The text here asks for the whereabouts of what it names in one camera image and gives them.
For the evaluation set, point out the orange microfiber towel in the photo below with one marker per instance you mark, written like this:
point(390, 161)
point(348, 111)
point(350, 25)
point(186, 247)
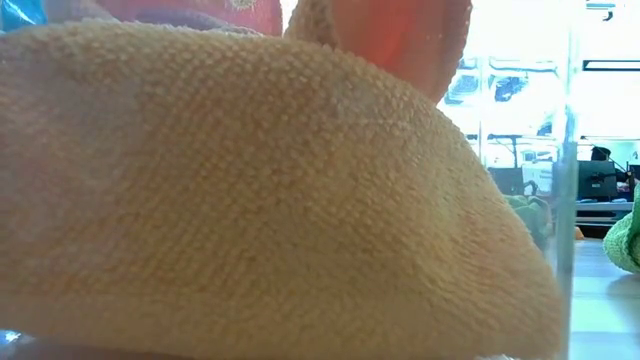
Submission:
point(400, 40)
point(579, 233)
point(250, 200)

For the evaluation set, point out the green microfiber towel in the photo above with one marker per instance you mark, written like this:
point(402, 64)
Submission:
point(530, 215)
point(625, 245)

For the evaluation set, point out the black background monitor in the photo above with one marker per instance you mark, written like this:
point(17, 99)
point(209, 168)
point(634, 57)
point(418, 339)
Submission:
point(597, 180)
point(505, 181)

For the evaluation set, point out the clear plastic bin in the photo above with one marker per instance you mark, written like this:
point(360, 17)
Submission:
point(566, 175)

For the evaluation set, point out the person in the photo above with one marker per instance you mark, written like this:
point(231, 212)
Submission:
point(601, 153)

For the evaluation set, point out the grey background desk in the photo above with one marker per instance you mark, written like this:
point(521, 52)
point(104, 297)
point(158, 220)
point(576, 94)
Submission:
point(602, 206)

